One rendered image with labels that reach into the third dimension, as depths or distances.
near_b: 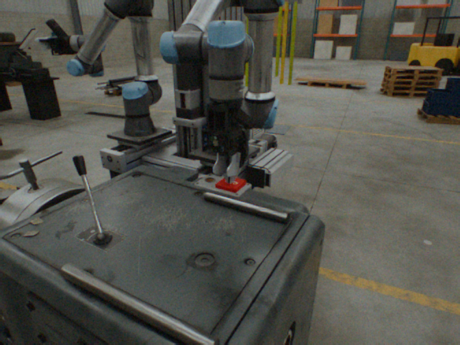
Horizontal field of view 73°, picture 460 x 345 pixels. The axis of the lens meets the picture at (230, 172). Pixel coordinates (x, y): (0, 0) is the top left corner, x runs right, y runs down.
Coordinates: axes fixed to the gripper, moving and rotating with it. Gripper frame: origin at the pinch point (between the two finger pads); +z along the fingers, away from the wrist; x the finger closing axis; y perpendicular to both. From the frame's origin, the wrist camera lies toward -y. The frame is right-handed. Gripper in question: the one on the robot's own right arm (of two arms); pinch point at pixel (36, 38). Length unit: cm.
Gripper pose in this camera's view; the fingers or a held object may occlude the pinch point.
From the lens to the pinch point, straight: 195.9
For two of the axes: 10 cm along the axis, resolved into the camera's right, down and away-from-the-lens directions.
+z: -9.8, -0.7, 1.6
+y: 0.2, 8.5, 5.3
